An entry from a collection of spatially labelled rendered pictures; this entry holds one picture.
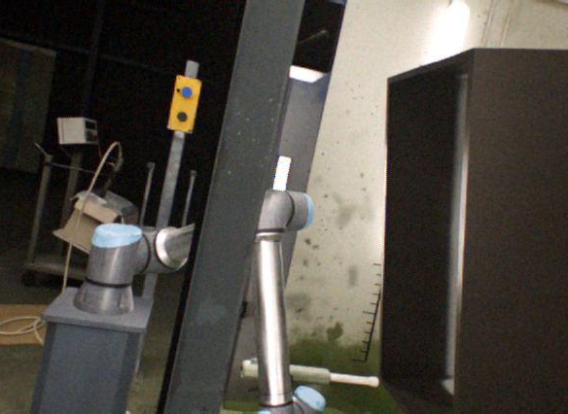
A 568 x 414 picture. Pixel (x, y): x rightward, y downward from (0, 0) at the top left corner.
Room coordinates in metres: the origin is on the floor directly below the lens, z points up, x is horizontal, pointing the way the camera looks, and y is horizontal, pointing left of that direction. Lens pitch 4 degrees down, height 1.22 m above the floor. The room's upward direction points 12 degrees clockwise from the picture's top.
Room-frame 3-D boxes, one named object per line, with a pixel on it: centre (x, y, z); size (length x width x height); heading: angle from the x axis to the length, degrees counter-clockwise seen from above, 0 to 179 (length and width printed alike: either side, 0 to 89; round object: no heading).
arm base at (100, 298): (1.69, 0.50, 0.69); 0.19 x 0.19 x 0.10
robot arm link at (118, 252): (1.69, 0.49, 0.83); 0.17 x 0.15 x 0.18; 144
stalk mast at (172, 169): (2.57, 0.55, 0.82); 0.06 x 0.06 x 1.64; 10
